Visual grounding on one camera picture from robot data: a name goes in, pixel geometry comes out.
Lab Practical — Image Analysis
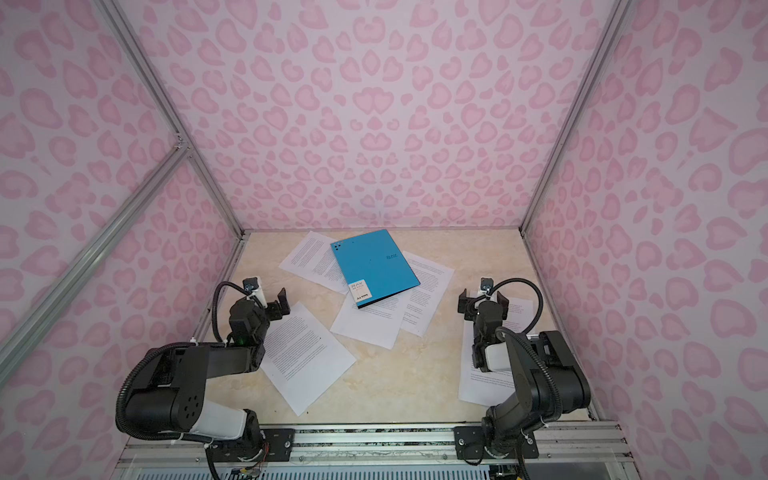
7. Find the printed paper sheet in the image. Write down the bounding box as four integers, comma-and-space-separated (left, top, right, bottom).
458, 298, 535, 407
260, 303, 356, 416
331, 292, 407, 350

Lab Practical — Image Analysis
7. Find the blue folder black inside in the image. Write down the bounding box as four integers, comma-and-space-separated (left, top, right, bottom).
330, 230, 420, 308

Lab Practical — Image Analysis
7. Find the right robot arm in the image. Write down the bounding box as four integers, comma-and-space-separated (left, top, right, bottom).
454, 287, 591, 465

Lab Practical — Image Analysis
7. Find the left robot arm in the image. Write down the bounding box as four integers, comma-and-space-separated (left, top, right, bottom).
115, 287, 291, 464

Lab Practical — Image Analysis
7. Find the centre right paper sheet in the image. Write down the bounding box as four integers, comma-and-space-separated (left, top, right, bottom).
401, 252, 454, 337

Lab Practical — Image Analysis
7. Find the back left paper sheet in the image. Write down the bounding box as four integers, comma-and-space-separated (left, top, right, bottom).
279, 232, 348, 295

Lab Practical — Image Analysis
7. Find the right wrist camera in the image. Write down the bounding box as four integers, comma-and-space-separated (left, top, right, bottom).
478, 277, 495, 299

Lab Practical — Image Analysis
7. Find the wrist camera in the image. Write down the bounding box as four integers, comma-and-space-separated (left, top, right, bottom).
242, 276, 267, 308
478, 277, 495, 299

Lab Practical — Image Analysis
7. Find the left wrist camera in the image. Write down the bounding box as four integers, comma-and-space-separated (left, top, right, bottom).
242, 276, 267, 308

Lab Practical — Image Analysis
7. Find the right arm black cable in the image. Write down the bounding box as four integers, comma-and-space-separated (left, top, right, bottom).
488, 277, 544, 337

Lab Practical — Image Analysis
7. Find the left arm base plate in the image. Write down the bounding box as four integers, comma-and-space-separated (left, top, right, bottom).
206, 428, 296, 463

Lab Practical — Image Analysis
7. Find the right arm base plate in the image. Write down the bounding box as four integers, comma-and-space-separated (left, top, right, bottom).
452, 425, 540, 463

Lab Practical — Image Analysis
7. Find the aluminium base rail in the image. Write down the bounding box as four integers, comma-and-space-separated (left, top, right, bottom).
110, 421, 640, 480

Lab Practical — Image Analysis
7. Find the diagonal aluminium frame bar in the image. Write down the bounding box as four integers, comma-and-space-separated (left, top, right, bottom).
1, 140, 189, 385

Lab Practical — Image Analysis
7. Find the left corner aluminium post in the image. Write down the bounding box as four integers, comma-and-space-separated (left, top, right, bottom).
94, 0, 246, 240

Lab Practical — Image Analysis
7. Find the corner aluminium post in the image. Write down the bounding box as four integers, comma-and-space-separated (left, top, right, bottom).
519, 0, 636, 239
94, 0, 246, 240

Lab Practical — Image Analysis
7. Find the right corner aluminium post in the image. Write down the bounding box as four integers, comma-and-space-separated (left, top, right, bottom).
519, 0, 636, 239

